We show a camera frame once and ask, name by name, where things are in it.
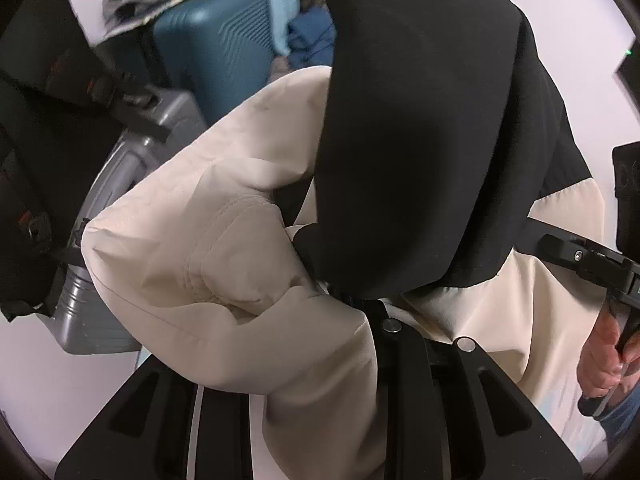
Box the person's right hand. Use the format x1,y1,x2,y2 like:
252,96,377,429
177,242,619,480
576,309,632,402

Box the grey suitcase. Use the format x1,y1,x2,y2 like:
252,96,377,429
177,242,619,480
50,85,211,356

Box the light blue cloth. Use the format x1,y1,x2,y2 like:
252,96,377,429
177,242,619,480
240,0,303,56

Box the black backpack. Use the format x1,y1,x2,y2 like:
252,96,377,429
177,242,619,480
0,0,171,323

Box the person's right forearm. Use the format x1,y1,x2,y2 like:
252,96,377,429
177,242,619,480
599,389,640,448

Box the dark blue clothes pile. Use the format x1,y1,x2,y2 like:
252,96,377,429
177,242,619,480
287,7,338,68

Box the beige and black hooded jacket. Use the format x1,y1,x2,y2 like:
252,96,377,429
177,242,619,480
80,0,621,480

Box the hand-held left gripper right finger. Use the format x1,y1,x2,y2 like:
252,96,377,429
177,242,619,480
375,305,584,480

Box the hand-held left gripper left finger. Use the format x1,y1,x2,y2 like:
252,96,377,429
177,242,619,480
55,360,271,480

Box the bed with striped sheet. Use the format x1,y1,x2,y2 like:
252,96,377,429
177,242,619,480
540,390,613,466

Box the teal suitcase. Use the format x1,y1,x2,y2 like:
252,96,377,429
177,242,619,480
152,0,301,128

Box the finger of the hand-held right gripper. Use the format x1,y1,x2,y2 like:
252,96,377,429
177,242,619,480
525,219,632,291

